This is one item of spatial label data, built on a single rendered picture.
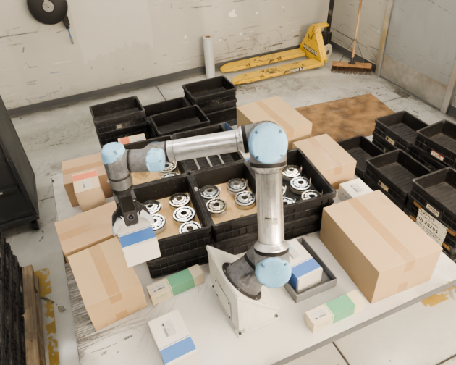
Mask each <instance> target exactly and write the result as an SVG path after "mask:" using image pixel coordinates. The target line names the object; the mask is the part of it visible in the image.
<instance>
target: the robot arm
mask: <svg viewBox="0 0 456 365"><path fill-rule="evenodd" d="M287 147H288V140H287V136H286V134H285V132H284V131H283V129H281V127H280V126H278V125H277V124H276V123H274V122H272V121H268V120H263V121H260V122H255V123H253V124H249V125H242V126H239V128H238V129H237V130H230V131H225V132H220V133H212V134H207V135H199V136H194V137H189V138H180V139H176V140H168V141H163V142H151V143H149V144H148V145H147V146H146V147H144V148H143V149H131V150H129V149H127V150H125V147H124V146H123V145H122V144H121V143H118V142H113V143H108V144H106V145H105V146H104V147H103V148H102V149H101V157H102V162H103V164H104V167H105V170H106V174H107V177H108V180H107V183H109V184H110V186H111V189H112V192H113V196H114V200H115V203H116V205H117V208H116V211H114V213H113V214H112V219H111V221H112V225H111V228H112V233H113V236H114V237H115V236H116V235H117V232H118V230H119V226H120V225H121V224H122V223H123V220H122V218H121V217H123V218H124V223H125V225H126V226H130V225H136V224H137V223H138V222H139V219H138V214H137V213H139V215H140V217H144V218H146V220H147V221H149V222H150V223H151V224H154V220H153V217H152V215H151V213H150V212H149V210H148V208H147V206H146V205H145V204H142V203H140V202H138V201H137V199H136V196H135V193H134V191H133V184H132V176H131V173H134V172H160V171H163V170H164V168H165V163H167V162H172V161H181V160H186V159H194V158H200V157H204V156H213V155H218V154H227V153H232V152H237V151H241V152H243V153H244V154H246V153H250V167H251V168H252V169H253V170H254V171H255V173H256V203H257V219H258V239H257V241H256V242H255V243H254V244H253V245H252V246H251V247H250V249H249V250H248V251H247V252H246V253H245V255H244V256H242V257H241V258H239V259H237V260H236V261H234V262H232V263H231V264H230V265H229V266H228V267H227V273H228V275H229V277H230V278H231V280H232V281H233V282H234V283H235V284H236V285H237V286H238V287H239V288H240V289H241V290H243V291H244V292H246V293H247V294H249V295H257V294H258V293H259V292H260V290H261V287H262V285H263V286H265V287H268V288H279V287H281V286H283V285H284V284H286V283H287V282H288V281H289V279H290V277H291V271H292V269H291V266H290V254H289V252H290V251H291V249H292V246H291V245H290V244H289V243H288V242H287V241H286V240H285V239H284V216H283V192H282V170H283V169H284V168H285V167H286V166H287V153H286V152H287ZM130 191H131V192H130ZM115 195H117V196H115Z"/></svg>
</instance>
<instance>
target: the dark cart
mask: <svg viewBox="0 0 456 365"><path fill-rule="evenodd" d="M37 219H40V218H39V210H38V197H37V189H36V181H35V173H34V171H33V168H32V167H31V164H30V162H29V160H28V157H27V155H26V153H25V150H24V148H23V146H22V144H21V141H20V139H19V137H18V134H17V132H16V130H15V128H14V125H13V123H12V121H11V118H10V116H9V113H8V111H7V109H6V107H5V105H4V102H3V100H2V98H1V95H0V230H4V229H6V228H10V227H14V226H17V225H20V224H24V223H26V222H31V224H32V225H33V226H34V228H35V230H37V229H39V226H38V221H37Z"/></svg>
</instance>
